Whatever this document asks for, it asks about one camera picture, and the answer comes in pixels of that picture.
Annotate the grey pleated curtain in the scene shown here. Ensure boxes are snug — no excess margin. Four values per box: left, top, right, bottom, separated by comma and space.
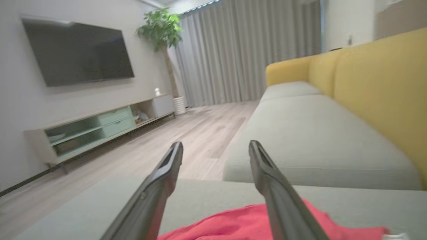
167, 0, 322, 108

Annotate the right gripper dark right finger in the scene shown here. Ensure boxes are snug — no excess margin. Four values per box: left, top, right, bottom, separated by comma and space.
249, 140, 331, 240

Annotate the grey sofa seat cushion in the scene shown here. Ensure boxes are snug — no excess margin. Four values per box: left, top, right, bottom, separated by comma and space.
223, 94, 422, 190
260, 81, 322, 103

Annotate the yellow sofa back cushion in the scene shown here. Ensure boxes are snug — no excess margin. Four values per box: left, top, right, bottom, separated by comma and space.
334, 28, 427, 189
266, 55, 317, 88
309, 50, 342, 99

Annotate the red basketball jersey white trim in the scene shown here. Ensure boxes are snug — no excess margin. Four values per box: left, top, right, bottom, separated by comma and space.
157, 198, 411, 240

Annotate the flat black television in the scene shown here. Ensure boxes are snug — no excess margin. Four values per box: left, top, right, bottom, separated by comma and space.
21, 17, 135, 88

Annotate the beige partition panel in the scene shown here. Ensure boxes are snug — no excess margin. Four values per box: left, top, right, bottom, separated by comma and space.
374, 0, 427, 40

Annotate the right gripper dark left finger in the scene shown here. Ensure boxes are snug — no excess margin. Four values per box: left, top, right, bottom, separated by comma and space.
100, 142, 184, 240

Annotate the green leafy indoor tree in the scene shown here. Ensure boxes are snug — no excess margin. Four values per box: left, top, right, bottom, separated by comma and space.
136, 8, 184, 99

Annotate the low TV cabinet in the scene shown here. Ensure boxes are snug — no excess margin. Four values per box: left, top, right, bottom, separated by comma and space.
23, 93, 175, 174

